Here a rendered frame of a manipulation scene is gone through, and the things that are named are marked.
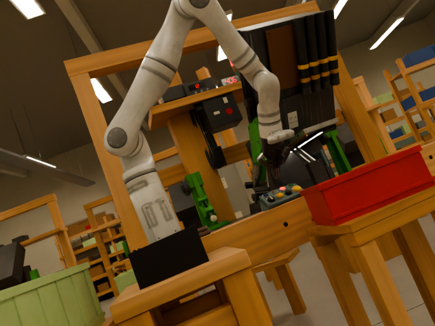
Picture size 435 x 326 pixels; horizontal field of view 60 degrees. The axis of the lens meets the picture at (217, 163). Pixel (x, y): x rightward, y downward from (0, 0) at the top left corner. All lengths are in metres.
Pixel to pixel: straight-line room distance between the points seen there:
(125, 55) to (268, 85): 1.10
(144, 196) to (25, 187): 11.95
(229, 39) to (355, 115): 1.35
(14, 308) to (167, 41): 0.71
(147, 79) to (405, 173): 0.75
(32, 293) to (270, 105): 0.78
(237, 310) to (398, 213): 0.50
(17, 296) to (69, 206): 11.52
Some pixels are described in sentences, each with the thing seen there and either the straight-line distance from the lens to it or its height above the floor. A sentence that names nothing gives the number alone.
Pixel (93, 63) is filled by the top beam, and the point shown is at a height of 1.89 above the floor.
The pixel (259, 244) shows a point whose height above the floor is 0.81.
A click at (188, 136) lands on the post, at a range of 1.91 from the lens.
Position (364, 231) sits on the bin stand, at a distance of 1.04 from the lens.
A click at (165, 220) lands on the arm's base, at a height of 0.98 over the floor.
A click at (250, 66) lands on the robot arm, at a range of 1.11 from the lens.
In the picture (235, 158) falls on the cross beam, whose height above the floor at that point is 1.20.
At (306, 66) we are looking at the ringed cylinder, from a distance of 1.57.
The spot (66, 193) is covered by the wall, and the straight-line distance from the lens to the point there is 12.37.
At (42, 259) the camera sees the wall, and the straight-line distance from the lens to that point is 12.62.
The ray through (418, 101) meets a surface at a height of 1.46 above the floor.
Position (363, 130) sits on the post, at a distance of 2.29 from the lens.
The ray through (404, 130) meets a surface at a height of 1.24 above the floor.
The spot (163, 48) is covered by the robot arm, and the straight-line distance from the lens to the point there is 1.03.
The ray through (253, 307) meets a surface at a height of 0.73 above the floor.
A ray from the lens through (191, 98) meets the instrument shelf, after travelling 1.85.
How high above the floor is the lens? 0.94
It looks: 8 degrees up
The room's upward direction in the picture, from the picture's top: 22 degrees counter-clockwise
